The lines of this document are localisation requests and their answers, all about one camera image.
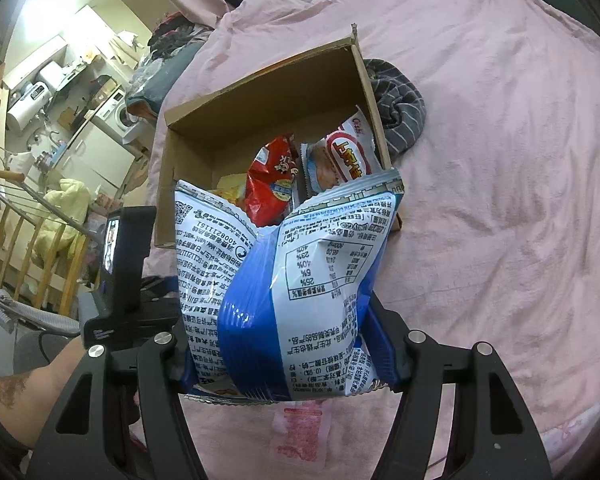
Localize white washing machine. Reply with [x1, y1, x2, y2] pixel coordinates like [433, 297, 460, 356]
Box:
[91, 87, 139, 144]

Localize pink bed duvet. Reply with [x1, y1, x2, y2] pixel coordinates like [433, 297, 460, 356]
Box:
[165, 0, 600, 472]

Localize bare forearm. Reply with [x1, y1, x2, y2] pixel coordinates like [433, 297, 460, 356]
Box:
[0, 337, 86, 450]

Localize pile of clothes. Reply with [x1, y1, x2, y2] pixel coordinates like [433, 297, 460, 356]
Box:
[125, 13, 213, 124]

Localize wooden stair railing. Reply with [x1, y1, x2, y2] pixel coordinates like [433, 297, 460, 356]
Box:
[0, 169, 94, 318]

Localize blue white snack bag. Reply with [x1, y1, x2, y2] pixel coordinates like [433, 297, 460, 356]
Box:
[174, 169, 411, 405]

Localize white red snack pack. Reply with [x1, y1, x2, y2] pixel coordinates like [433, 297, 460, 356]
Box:
[300, 107, 382, 196]

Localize white water heater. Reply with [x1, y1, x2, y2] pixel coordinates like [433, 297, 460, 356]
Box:
[7, 81, 51, 134]

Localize grey striped cloth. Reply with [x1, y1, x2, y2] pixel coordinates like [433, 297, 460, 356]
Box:
[364, 58, 427, 160]

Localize brown cardboard box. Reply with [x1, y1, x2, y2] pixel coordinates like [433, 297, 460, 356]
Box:
[155, 32, 392, 248]

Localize red snack bag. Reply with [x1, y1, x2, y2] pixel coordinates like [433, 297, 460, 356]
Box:
[242, 133, 298, 228]

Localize yellow plush blanket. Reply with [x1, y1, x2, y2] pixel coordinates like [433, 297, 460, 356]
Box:
[34, 179, 91, 266]

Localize white kitchen cabinet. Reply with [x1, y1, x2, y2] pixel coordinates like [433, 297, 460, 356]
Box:
[57, 122, 135, 197]

